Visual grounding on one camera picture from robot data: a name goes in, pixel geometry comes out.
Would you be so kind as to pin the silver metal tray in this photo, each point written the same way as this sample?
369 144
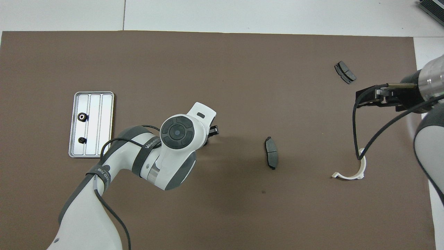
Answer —
93 114

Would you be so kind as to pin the brown table mat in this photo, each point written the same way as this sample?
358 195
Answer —
242 69

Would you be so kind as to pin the white curved plastic bracket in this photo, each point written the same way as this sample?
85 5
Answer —
348 176

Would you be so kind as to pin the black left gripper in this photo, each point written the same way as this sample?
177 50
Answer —
206 140

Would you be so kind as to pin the short grey brake pad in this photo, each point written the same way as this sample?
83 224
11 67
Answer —
345 72

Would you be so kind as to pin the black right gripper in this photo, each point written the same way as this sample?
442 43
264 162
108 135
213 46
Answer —
407 95

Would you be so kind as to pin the long grey brake pad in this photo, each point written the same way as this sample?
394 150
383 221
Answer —
271 154

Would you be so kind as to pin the black ribbed metal device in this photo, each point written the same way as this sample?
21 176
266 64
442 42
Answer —
433 7

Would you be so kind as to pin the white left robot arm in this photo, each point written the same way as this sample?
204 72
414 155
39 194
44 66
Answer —
180 139

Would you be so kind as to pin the large black bearing gear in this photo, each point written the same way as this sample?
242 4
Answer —
82 117

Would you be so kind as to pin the small black bearing gear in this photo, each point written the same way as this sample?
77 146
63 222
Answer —
82 140

